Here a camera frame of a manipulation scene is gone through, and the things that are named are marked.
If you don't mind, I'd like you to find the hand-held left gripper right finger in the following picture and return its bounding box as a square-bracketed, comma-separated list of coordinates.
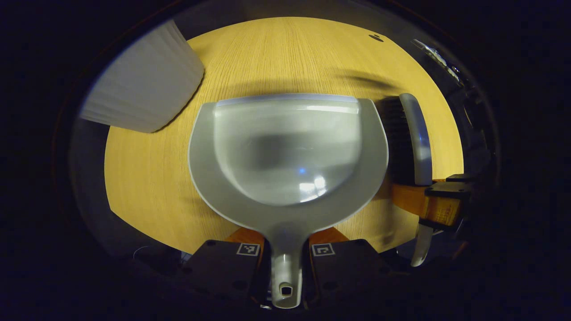
[309, 226, 394, 306]

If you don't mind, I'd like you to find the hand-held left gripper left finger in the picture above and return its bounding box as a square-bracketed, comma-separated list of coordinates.
[176, 227, 267, 306]

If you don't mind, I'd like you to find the small white broom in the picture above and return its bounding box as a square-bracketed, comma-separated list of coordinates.
[383, 93, 434, 268]

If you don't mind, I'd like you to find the white dustpan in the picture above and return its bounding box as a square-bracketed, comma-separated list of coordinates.
[188, 93, 389, 309]

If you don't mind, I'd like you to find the white garbage bin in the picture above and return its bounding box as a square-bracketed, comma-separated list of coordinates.
[79, 20, 205, 134]

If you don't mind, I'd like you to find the wooden desktop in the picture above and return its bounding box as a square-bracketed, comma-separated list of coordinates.
[103, 16, 464, 255]

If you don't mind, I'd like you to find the silver metal bracket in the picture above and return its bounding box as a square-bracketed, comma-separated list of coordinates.
[411, 38, 463, 84]

